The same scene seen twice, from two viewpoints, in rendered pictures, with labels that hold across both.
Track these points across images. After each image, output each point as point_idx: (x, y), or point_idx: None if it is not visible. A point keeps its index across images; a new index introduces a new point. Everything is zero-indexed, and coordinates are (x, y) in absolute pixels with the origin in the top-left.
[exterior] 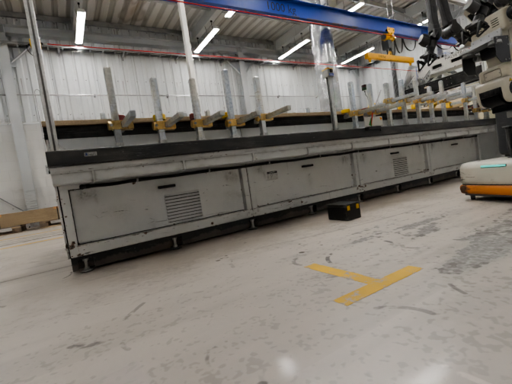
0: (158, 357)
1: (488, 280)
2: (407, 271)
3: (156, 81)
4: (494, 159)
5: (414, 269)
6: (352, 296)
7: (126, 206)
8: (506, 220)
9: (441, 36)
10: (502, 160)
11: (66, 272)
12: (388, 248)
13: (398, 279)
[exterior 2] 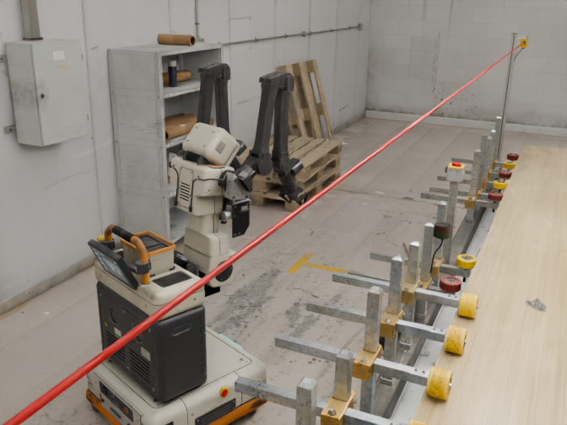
0: (347, 234)
1: (261, 266)
2: (292, 269)
3: (490, 134)
4: (222, 355)
5: (290, 271)
6: (308, 256)
7: None
8: (238, 325)
9: (272, 168)
10: (219, 336)
11: None
12: (310, 287)
13: (294, 265)
